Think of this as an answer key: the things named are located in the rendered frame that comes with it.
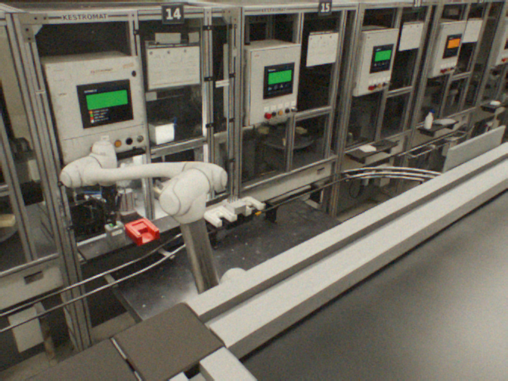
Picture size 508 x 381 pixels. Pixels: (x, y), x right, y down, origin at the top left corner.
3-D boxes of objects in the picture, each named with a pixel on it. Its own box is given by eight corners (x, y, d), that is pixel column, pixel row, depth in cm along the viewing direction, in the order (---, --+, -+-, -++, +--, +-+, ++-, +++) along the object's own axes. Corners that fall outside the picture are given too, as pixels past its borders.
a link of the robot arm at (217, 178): (194, 154, 183) (176, 165, 172) (231, 159, 176) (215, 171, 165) (197, 182, 189) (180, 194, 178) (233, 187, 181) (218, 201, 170)
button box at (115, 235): (112, 249, 218) (109, 230, 213) (105, 242, 224) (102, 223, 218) (126, 243, 223) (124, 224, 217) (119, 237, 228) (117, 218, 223)
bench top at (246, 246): (215, 416, 168) (215, 410, 166) (106, 278, 239) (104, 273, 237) (420, 270, 254) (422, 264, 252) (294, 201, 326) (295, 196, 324)
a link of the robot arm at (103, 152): (105, 165, 210) (85, 175, 199) (101, 136, 203) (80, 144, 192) (122, 170, 206) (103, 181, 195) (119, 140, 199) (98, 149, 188)
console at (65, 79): (66, 167, 197) (47, 66, 177) (47, 148, 217) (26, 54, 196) (149, 147, 222) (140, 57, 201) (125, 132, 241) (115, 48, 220)
